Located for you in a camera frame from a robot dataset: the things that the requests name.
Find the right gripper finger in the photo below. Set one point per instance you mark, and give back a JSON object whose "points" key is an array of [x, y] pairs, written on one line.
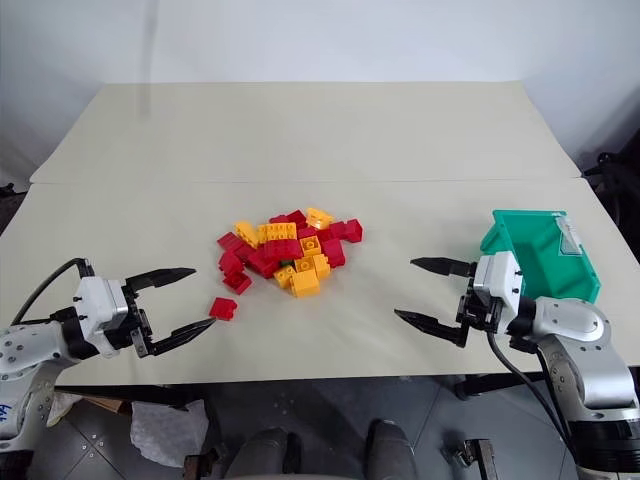
{"points": [[442, 266], [435, 326]]}

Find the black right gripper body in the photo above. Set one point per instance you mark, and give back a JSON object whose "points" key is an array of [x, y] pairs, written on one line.
{"points": [[475, 312]]}

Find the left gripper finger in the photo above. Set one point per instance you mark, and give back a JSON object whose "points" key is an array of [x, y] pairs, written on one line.
{"points": [[162, 276], [182, 337]]}

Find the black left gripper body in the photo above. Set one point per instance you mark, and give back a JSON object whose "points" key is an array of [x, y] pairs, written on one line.
{"points": [[142, 332]]}

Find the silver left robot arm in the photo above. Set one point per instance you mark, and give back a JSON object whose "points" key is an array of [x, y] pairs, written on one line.
{"points": [[20, 350]]}

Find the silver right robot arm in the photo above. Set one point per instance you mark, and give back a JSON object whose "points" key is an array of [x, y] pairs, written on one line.
{"points": [[585, 345]]}

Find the small red building block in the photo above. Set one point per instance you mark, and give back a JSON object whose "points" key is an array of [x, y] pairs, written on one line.
{"points": [[245, 251], [314, 233], [230, 261], [223, 308], [333, 251], [264, 263], [236, 282], [229, 240]]}

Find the green plastic bin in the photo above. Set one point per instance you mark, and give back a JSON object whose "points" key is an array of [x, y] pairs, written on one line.
{"points": [[542, 260]]}

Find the white crumpled plastic bag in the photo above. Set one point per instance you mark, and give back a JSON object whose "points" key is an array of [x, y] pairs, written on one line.
{"points": [[167, 432]]}

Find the white crumpled cloth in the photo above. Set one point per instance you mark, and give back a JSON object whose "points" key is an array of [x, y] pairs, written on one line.
{"points": [[64, 406]]}

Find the clear bin label holder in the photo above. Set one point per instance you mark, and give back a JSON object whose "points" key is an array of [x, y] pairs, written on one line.
{"points": [[569, 237]]}

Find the small green building block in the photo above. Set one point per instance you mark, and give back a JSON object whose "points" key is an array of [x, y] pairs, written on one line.
{"points": [[286, 262]]}

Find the dark rounded shape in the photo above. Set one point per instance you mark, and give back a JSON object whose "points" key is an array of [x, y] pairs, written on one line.
{"points": [[265, 455], [391, 450]]}

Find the metal clamp on floor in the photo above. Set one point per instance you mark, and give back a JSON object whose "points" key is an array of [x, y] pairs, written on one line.
{"points": [[472, 457]]}

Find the dark equipment beside table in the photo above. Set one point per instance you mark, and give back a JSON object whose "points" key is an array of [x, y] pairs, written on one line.
{"points": [[617, 175]]}

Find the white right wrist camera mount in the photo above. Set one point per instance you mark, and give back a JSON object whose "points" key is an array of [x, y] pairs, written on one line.
{"points": [[497, 280]]}

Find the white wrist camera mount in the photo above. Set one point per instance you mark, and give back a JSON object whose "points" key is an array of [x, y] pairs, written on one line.
{"points": [[97, 310], [497, 280]]}

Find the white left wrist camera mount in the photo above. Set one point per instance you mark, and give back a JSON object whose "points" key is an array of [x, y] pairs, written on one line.
{"points": [[97, 310]]}

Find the black table frame bar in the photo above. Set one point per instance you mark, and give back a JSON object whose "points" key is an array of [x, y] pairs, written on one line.
{"points": [[130, 395]]}

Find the black table frame bracket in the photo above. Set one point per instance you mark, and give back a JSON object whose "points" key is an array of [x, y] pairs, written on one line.
{"points": [[495, 385]]}

